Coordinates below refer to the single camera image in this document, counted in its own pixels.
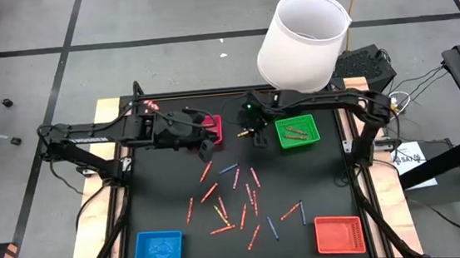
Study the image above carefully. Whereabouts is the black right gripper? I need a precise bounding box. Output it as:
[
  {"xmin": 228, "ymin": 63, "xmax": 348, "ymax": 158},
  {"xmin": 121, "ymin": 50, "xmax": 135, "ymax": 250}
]
[{"xmin": 235, "ymin": 87, "xmax": 282, "ymax": 151}]

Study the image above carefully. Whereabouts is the red crayon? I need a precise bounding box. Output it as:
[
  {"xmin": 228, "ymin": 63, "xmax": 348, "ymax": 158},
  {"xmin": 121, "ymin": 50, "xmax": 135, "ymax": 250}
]
[{"xmin": 251, "ymin": 189, "xmax": 260, "ymax": 218}]

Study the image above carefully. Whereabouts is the white cable loop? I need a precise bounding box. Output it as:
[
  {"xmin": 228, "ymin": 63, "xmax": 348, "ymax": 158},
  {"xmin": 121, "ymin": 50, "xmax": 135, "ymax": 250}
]
[{"xmin": 391, "ymin": 89, "xmax": 413, "ymax": 110}]

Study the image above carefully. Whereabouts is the blue plastic basket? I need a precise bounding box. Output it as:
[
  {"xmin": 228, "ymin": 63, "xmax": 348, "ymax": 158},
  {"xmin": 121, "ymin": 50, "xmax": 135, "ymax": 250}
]
[{"xmin": 131, "ymin": 227, "xmax": 185, "ymax": 258}]

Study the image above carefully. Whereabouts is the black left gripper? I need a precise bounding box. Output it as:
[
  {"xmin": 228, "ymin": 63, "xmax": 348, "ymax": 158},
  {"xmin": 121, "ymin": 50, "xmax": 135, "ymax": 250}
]
[{"xmin": 151, "ymin": 104, "xmax": 222, "ymax": 168}]

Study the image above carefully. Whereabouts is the white shade table lamp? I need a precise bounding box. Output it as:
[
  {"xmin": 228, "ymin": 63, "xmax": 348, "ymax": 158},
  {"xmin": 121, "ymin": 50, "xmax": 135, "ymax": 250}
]
[{"xmin": 250, "ymin": 0, "xmax": 359, "ymax": 99}]

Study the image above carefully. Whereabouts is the black equipment stand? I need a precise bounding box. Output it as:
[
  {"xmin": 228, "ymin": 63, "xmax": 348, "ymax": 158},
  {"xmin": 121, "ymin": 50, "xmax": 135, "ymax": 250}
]
[{"xmin": 395, "ymin": 133, "xmax": 460, "ymax": 242}]

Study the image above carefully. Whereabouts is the green plastic basket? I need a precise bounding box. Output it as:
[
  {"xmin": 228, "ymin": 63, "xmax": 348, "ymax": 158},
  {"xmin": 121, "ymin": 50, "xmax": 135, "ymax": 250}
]
[{"xmin": 274, "ymin": 113, "xmax": 323, "ymax": 151}]

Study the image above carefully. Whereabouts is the wooden side board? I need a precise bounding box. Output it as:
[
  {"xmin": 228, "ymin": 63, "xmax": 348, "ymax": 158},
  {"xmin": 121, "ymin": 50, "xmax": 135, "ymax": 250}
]
[
  {"xmin": 332, "ymin": 72, "xmax": 425, "ymax": 258},
  {"xmin": 52, "ymin": 96, "xmax": 146, "ymax": 258}
]

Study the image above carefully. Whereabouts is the orange plastic basket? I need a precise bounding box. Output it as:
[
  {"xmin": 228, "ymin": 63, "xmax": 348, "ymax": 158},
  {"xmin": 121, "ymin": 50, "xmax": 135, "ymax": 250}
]
[{"xmin": 313, "ymin": 211, "xmax": 368, "ymax": 258}]

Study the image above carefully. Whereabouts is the red plastic basket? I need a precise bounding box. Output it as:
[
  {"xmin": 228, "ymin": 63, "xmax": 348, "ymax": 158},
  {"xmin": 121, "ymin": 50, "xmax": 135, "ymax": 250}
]
[{"xmin": 201, "ymin": 113, "xmax": 225, "ymax": 147}]

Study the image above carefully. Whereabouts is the white paper sheet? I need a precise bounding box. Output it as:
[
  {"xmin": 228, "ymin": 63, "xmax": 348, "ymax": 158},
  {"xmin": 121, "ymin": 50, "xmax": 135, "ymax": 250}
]
[{"xmin": 389, "ymin": 139, "xmax": 439, "ymax": 191}]

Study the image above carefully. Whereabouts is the black perforated computer case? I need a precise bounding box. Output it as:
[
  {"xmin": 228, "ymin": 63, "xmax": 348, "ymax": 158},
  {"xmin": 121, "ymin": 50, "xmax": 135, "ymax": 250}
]
[{"xmin": 330, "ymin": 42, "xmax": 399, "ymax": 104}]

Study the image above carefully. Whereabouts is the orange crayon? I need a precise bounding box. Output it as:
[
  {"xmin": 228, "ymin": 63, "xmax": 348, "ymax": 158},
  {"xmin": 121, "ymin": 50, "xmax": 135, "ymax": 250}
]
[
  {"xmin": 198, "ymin": 182, "xmax": 220, "ymax": 204},
  {"xmin": 209, "ymin": 224, "xmax": 237, "ymax": 236},
  {"xmin": 245, "ymin": 223, "xmax": 264, "ymax": 252},
  {"xmin": 184, "ymin": 196, "xmax": 197, "ymax": 226},
  {"xmin": 279, "ymin": 202, "xmax": 303, "ymax": 222},
  {"xmin": 197, "ymin": 160, "xmax": 215, "ymax": 183},
  {"xmin": 237, "ymin": 204, "xmax": 250, "ymax": 231}
]

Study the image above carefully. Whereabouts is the black floor cable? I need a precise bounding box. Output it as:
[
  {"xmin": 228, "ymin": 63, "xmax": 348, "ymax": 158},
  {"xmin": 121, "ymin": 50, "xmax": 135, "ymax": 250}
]
[{"xmin": 407, "ymin": 194, "xmax": 460, "ymax": 242}]

